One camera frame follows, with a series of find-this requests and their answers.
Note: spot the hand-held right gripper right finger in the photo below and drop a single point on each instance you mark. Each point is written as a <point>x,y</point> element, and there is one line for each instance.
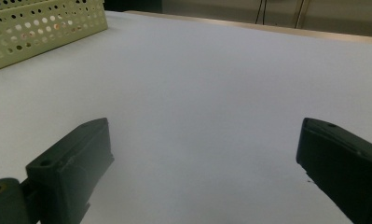
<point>342,168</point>

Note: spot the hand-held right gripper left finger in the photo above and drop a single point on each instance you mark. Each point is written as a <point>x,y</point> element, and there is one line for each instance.
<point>68,174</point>

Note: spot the pale yellow perforated plastic basket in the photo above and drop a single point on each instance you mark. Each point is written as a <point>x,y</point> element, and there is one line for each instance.
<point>34,34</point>

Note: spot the white orange patterned cloth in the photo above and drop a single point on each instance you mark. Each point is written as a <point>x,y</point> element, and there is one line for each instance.
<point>56,26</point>

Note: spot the light wooden table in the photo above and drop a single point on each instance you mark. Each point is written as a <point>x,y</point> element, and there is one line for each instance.
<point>298,32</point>

